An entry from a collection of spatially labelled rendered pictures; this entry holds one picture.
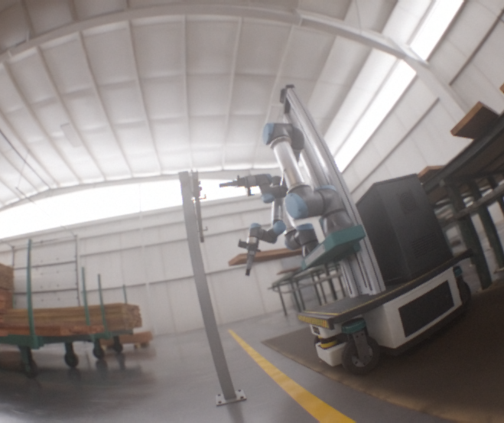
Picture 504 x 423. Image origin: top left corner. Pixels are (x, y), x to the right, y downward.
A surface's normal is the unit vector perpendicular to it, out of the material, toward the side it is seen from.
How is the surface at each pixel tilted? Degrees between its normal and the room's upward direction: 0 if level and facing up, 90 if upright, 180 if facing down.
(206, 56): 174
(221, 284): 87
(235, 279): 87
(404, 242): 90
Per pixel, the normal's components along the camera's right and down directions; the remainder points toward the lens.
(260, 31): 0.13, 0.91
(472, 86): -0.98, 0.09
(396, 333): 0.00, -0.39
